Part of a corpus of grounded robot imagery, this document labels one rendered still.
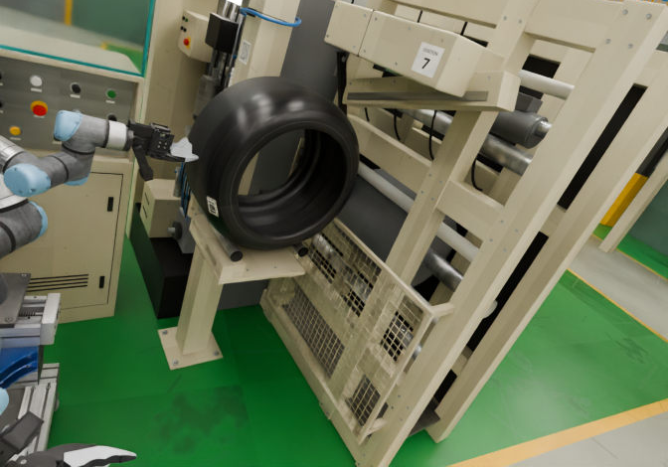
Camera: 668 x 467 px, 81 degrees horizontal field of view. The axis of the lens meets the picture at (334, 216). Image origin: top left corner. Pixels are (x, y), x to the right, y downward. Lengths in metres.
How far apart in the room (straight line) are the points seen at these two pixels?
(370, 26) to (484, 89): 0.45
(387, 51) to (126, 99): 1.09
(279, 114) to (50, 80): 0.96
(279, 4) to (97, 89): 0.80
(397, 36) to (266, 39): 0.48
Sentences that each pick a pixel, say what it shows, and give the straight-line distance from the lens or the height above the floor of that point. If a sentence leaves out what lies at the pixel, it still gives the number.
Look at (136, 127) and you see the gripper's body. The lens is 1.21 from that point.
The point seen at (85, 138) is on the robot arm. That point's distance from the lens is 1.19.
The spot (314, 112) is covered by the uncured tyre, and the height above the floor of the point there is 1.45.
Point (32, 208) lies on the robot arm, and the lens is 1.48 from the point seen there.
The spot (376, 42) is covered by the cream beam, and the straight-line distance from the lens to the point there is 1.41.
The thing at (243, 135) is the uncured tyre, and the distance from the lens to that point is 1.20.
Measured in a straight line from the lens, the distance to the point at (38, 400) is 1.85.
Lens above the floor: 1.69
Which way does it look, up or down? 24 degrees down
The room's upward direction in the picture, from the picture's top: 21 degrees clockwise
